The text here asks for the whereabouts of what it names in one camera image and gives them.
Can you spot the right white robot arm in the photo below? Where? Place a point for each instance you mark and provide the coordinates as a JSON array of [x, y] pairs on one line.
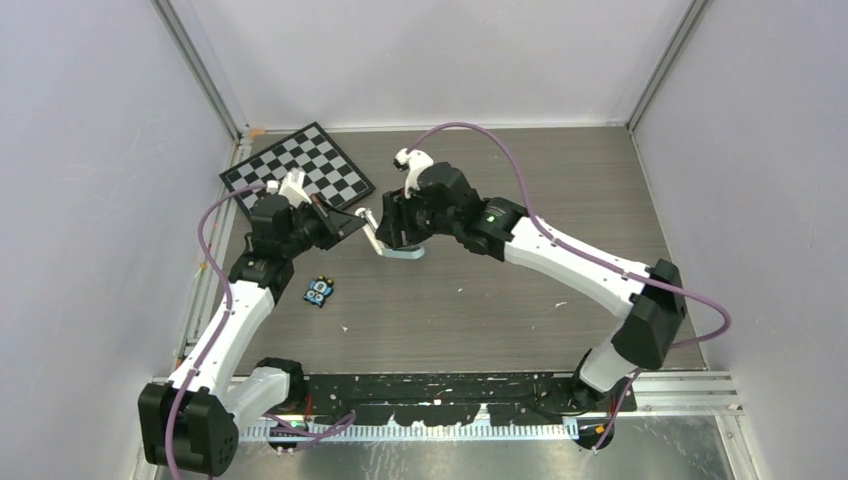
[[436, 199]]

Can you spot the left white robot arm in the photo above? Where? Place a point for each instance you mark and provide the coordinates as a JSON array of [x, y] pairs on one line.
[[193, 420]]

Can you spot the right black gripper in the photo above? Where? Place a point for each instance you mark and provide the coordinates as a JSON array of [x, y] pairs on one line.
[[398, 206]]

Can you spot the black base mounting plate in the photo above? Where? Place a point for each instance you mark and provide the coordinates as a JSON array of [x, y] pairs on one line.
[[450, 399]]

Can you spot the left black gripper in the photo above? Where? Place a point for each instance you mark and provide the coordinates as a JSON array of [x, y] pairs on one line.
[[342, 223]]

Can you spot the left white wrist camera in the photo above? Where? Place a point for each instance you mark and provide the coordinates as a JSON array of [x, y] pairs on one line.
[[291, 187]]

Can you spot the blue owl eraser toy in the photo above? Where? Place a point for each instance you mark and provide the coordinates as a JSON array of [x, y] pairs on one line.
[[318, 291]]

